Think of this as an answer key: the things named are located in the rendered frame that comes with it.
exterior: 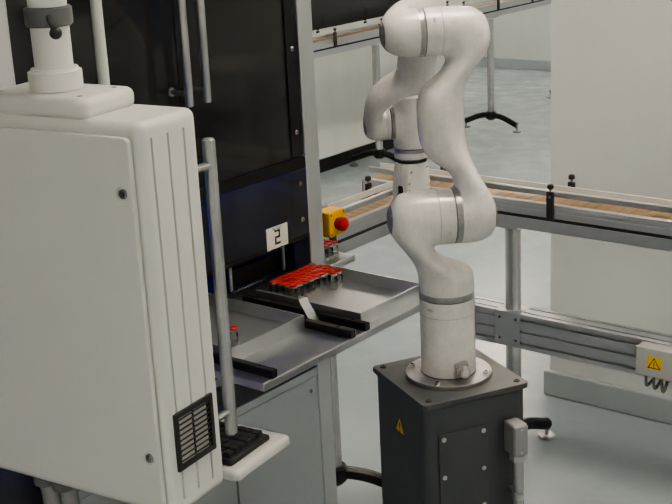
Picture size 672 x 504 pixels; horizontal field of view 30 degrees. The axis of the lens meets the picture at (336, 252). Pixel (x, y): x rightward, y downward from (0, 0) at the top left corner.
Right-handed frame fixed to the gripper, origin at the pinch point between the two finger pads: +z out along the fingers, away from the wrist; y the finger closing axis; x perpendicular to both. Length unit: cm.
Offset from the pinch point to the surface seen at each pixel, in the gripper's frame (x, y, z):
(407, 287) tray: -6.5, -5.6, 20.6
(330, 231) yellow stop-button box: -38.8, -14.6, 12.4
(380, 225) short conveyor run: -50, -53, 22
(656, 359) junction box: 29, -80, 59
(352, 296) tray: -17.3, 3.9, 22.1
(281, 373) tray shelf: 0, 52, 22
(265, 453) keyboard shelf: 12, 72, 30
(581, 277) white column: -29, -143, 62
